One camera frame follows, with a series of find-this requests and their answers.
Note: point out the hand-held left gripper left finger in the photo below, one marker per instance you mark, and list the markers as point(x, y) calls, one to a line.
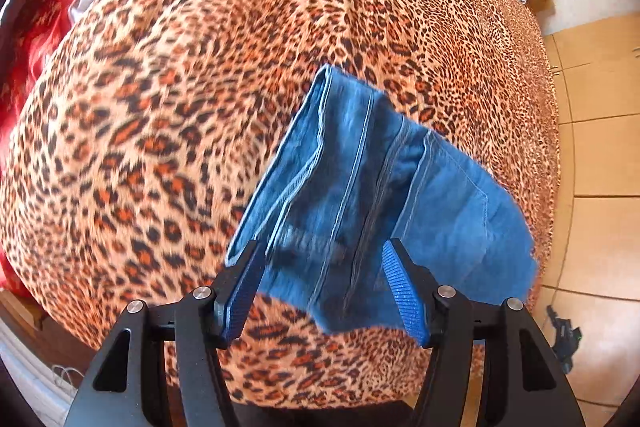
point(240, 297)

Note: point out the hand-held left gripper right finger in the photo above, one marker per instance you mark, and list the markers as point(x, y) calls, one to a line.
point(407, 297)

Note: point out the blue denim pants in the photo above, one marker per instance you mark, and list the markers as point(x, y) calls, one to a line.
point(350, 167)

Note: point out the black plastic device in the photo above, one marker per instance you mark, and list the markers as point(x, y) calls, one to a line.
point(564, 339)

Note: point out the leopard print blanket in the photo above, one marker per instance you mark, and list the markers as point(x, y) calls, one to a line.
point(200, 82)

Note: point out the red patterned quilt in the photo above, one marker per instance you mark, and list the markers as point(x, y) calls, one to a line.
point(35, 37)

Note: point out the wooden bed frame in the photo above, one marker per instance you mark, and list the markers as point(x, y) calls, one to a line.
point(45, 332)

